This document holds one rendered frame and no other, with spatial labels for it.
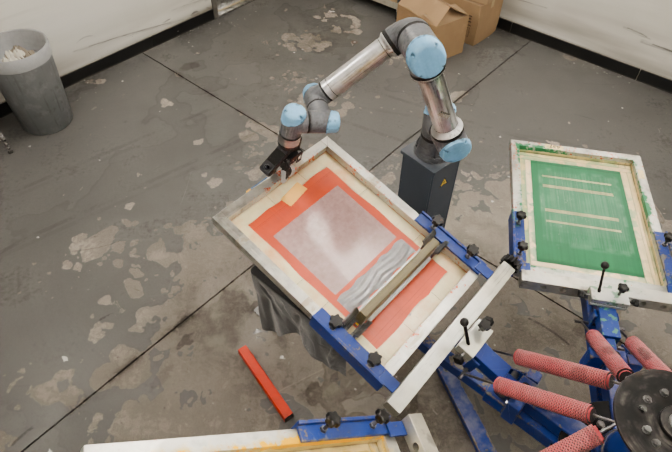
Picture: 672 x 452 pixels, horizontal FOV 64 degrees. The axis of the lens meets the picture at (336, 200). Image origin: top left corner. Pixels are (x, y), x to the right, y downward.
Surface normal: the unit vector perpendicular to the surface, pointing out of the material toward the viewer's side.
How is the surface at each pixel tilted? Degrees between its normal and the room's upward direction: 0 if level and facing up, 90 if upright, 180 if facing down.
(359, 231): 15
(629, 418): 0
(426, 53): 83
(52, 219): 0
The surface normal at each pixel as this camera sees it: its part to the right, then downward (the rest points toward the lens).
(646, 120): 0.01, -0.70
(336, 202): 0.20, -0.55
